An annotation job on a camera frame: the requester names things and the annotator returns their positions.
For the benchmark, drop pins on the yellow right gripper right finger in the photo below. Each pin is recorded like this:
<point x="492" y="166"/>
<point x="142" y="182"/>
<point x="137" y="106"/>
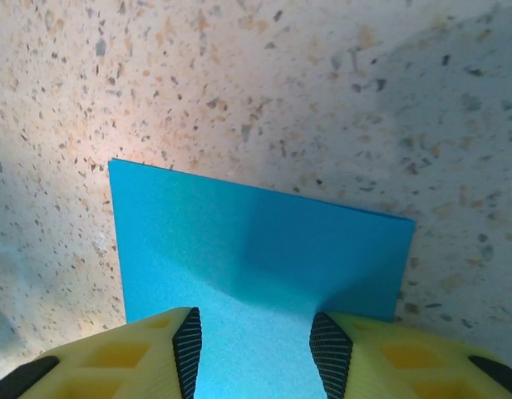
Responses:
<point x="405" y="365"/>

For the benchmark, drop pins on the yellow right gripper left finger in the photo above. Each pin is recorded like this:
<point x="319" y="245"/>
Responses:
<point x="114" y="365"/>

